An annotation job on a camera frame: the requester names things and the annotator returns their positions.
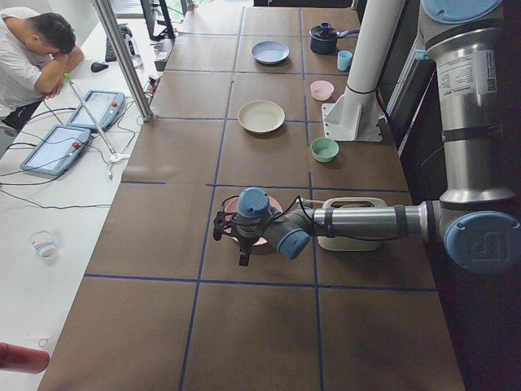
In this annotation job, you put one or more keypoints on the pink plate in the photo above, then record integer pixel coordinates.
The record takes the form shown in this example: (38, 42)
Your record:
(230, 206)

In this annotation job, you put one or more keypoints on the far teach pendant tablet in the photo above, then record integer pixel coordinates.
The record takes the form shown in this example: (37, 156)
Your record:
(104, 105)

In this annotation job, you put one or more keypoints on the seated man white shirt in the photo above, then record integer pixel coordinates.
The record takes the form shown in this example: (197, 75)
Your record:
(37, 50)

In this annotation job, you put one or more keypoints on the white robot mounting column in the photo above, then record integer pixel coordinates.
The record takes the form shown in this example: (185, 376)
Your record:
(354, 116)

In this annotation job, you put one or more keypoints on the paper cup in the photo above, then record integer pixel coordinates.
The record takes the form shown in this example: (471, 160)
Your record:
(44, 244)

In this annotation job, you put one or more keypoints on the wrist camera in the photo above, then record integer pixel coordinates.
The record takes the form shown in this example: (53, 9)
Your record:
(222, 225)

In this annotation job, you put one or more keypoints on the near teach pendant tablet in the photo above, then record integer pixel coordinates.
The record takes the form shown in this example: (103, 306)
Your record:
(57, 151)

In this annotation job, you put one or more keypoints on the aluminium frame post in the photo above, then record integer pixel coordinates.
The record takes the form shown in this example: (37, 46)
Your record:
(111, 28)

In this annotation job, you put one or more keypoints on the light blue cup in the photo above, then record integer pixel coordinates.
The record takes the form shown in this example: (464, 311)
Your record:
(344, 59)

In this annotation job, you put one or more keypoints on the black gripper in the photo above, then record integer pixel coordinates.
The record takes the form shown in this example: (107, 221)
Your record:
(245, 241)

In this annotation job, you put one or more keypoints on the green bowl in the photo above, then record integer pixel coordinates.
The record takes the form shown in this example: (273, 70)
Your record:
(324, 149)

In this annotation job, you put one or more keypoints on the black computer mouse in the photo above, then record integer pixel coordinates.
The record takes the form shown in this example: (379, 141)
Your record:
(98, 66)

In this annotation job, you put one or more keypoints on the cream plate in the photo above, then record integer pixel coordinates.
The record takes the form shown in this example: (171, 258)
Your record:
(261, 116)

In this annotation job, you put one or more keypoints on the dark blue saucepan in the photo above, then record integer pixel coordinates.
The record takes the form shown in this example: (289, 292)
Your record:
(323, 38)

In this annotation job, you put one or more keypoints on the red cylinder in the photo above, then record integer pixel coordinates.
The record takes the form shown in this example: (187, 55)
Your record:
(21, 359)

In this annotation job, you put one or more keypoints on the white toaster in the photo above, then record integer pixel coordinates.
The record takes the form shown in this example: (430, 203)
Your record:
(344, 244)

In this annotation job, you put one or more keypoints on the black keyboard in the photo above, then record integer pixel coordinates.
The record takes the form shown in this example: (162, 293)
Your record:
(110, 54)

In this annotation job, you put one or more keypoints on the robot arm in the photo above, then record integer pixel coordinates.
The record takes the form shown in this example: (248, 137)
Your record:
(470, 217)

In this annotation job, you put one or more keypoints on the pink bowl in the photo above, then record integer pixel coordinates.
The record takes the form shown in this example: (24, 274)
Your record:
(321, 90)

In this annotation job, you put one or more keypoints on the blue plate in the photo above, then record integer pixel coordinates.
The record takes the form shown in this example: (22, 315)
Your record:
(270, 52)

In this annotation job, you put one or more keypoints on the teach pendant tablet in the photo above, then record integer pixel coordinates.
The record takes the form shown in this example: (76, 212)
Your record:
(57, 151)
(104, 105)

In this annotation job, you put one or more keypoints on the green tipped white stick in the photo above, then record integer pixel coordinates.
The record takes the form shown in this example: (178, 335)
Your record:
(115, 155)

